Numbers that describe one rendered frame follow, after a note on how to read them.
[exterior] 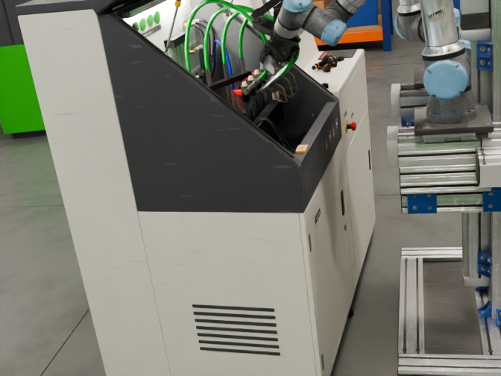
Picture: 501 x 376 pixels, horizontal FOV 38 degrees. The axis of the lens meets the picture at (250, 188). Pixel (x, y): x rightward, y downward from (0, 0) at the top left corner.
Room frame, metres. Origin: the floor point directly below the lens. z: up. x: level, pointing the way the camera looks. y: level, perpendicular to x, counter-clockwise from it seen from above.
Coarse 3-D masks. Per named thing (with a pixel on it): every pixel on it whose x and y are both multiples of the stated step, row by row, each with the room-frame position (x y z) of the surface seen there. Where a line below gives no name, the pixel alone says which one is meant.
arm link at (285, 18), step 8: (288, 0) 2.06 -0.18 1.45; (296, 0) 2.05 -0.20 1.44; (304, 0) 2.06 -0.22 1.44; (288, 8) 2.07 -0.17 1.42; (296, 8) 2.05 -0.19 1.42; (304, 8) 2.05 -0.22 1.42; (280, 16) 2.11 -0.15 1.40; (288, 16) 2.08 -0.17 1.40; (296, 16) 2.07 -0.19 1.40; (304, 16) 2.06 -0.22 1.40; (280, 24) 2.12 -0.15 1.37; (288, 24) 2.10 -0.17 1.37; (296, 24) 2.08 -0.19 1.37
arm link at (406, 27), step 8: (400, 0) 2.66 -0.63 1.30; (408, 0) 2.63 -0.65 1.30; (416, 0) 2.63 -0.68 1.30; (400, 8) 2.66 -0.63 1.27; (408, 8) 2.63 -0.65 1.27; (416, 8) 2.62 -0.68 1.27; (400, 16) 2.66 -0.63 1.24; (408, 16) 2.63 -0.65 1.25; (416, 16) 2.62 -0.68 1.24; (400, 24) 2.67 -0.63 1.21; (408, 24) 2.63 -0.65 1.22; (416, 24) 2.60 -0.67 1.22; (400, 32) 2.68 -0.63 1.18; (408, 32) 2.64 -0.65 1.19; (416, 32) 2.60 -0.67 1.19; (416, 40) 2.64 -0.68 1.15
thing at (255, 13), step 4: (272, 0) 2.39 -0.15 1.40; (276, 0) 2.39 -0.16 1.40; (264, 4) 2.40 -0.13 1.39; (268, 4) 2.40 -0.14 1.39; (272, 4) 2.39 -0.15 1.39; (276, 4) 2.40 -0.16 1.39; (256, 8) 2.42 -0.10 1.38; (260, 8) 2.41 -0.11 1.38; (264, 8) 2.40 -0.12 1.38; (268, 8) 2.40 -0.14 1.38; (252, 12) 2.43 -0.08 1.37; (256, 12) 2.41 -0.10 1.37; (260, 12) 2.41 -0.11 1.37; (264, 12) 2.40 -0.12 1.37; (252, 16) 2.42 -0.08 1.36; (256, 16) 2.41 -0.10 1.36
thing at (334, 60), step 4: (328, 56) 3.17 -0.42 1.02; (332, 56) 3.19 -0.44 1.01; (340, 56) 3.20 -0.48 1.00; (324, 60) 3.08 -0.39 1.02; (328, 60) 3.08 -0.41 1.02; (332, 60) 3.10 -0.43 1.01; (336, 60) 3.16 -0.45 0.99; (340, 60) 3.18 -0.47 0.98; (316, 64) 3.05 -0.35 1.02; (320, 64) 3.06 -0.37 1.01; (324, 64) 3.09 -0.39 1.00; (328, 64) 3.01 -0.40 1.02; (332, 64) 3.10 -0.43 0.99; (336, 64) 3.09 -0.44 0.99; (312, 68) 3.04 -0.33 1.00; (316, 68) 3.04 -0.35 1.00; (320, 68) 3.09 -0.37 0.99; (324, 68) 3.04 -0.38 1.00; (328, 68) 3.01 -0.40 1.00
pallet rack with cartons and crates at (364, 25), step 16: (320, 0) 7.82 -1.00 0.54; (368, 0) 7.62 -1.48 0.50; (384, 0) 7.38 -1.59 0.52; (352, 16) 7.66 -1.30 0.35; (368, 16) 7.63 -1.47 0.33; (384, 16) 7.38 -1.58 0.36; (352, 32) 7.49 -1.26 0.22; (368, 32) 7.42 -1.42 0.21; (384, 32) 7.38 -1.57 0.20; (384, 48) 7.38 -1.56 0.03
